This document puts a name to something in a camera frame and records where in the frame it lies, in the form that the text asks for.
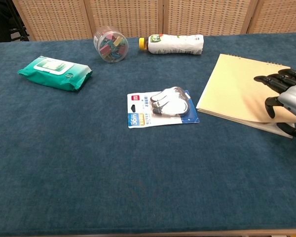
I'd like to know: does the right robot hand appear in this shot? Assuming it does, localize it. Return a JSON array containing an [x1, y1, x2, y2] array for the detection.
[[253, 68, 296, 139]]

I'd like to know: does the yellow spiral notepad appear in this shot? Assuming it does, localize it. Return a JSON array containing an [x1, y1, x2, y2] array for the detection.
[[196, 53, 296, 139]]

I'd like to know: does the white bottle with yellow cap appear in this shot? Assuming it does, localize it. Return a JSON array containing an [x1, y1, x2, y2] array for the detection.
[[138, 34, 204, 55]]

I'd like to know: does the correction tape blister pack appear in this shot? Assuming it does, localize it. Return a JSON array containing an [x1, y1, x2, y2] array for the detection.
[[127, 86, 200, 129]]

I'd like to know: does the wicker folding screen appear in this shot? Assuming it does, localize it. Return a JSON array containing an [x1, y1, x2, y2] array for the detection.
[[11, 0, 296, 41]]

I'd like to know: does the clear jar of coloured clips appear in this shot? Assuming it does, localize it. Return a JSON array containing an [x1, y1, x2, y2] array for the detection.
[[93, 26, 129, 63]]

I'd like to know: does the blue tablecloth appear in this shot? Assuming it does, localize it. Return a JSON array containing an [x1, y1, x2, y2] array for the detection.
[[0, 32, 296, 237]]

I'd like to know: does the green wet wipes pack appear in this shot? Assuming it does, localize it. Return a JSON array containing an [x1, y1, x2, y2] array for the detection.
[[17, 55, 93, 92]]

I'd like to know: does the black tripod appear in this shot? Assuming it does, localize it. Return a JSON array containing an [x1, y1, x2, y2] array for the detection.
[[6, 0, 32, 42]]

